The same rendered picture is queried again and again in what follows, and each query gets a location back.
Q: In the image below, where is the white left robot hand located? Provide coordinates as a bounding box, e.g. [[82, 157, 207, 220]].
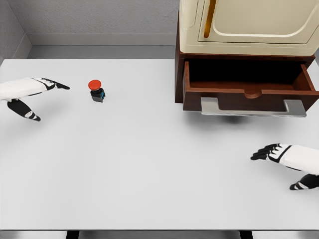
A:
[[0, 77, 71, 122]]

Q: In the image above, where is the cream appliance with gold handle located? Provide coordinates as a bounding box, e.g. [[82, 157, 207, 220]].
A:
[[178, 0, 319, 56]]

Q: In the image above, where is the red button black switch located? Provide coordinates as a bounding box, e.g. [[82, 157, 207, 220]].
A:
[[88, 79, 106, 103]]

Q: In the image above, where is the brown drawer with grey handle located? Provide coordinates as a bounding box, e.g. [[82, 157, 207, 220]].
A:
[[182, 60, 319, 118]]

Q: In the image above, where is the brown wooden cabinet body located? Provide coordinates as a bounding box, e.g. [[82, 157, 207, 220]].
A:
[[174, 24, 317, 104]]

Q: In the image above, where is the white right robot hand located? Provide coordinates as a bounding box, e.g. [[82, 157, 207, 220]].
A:
[[250, 143, 319, 191]]

